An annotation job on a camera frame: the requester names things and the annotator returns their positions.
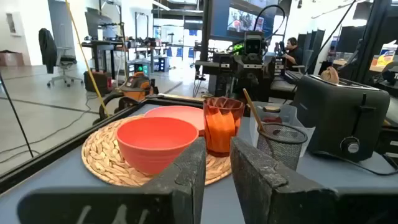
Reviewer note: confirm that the person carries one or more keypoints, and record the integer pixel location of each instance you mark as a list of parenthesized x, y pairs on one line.
[(293, 54)]

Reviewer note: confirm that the orange-red bowl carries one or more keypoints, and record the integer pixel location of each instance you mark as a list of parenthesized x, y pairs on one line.
[(149, 149)]

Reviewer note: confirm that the large wall monitor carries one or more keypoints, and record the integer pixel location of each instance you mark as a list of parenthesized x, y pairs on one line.
[(224, 18)]

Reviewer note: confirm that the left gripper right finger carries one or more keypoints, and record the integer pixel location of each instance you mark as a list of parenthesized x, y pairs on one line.
[(264, 193)]

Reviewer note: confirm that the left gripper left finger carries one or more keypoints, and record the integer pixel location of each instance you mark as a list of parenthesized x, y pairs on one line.
[(186, 186)]

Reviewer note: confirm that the orange faceted glass cup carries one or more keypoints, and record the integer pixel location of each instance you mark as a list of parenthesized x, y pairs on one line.
[(222, 130)]

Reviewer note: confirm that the grey office chair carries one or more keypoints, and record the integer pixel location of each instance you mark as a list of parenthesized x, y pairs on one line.
[(63, 60)]

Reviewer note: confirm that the computer with green light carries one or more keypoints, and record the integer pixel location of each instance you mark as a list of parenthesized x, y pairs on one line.
[(138, 68)]

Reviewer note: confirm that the dark jacket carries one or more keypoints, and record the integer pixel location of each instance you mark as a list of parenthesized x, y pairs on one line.
[(47, 49)]

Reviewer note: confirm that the round woven placemat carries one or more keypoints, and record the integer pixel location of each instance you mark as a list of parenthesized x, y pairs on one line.
[(99, 155)]

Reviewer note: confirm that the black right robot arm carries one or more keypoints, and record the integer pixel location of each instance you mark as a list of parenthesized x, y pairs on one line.
[(248, 96)]

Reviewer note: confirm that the black partition panel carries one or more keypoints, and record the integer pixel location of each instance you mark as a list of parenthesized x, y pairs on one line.
[(314, 40)]

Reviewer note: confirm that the black upright frame post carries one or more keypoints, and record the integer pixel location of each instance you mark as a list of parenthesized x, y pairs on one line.
[(371, 40)]

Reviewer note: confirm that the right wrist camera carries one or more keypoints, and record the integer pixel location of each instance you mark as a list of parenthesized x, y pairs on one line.
[(253, 45)]

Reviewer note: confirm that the grey desk chair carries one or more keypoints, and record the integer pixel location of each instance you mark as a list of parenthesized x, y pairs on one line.
[(308, 59)]

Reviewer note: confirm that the orange shop vacuum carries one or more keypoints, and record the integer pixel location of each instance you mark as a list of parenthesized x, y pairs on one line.
[(136, 85)]

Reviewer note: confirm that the red and black case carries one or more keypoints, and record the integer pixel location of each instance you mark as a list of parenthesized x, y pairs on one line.
[(96, 81)]

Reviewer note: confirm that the black mesh pen cup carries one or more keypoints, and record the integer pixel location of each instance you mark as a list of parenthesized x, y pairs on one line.
[(280, 149)]

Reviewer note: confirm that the clear plastic bin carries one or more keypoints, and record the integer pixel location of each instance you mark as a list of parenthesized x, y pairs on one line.
[(289, 113)]

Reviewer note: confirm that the tan round food item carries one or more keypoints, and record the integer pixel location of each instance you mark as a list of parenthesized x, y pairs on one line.
[(271, 109)]

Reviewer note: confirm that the black standing desk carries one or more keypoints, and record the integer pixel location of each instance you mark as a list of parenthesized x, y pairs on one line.
[(99, 43)]

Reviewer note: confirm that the brown bread piece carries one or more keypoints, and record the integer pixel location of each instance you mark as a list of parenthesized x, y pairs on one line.
[(330, 76)]

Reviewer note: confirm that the black toaster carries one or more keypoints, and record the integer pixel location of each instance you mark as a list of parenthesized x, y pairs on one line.
[(329, 118)]

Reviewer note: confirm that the wooden spoon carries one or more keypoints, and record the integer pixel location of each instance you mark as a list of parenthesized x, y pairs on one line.
[(252, 109)]

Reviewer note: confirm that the cardboard box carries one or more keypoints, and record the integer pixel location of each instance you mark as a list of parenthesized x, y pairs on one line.
[(11, 59)]

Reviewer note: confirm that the pink plate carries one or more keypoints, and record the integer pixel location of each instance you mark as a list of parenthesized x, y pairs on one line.
[(177, 113)]

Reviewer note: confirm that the thin black rod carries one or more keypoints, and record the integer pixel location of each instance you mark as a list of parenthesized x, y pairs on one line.
[(17, 119)]

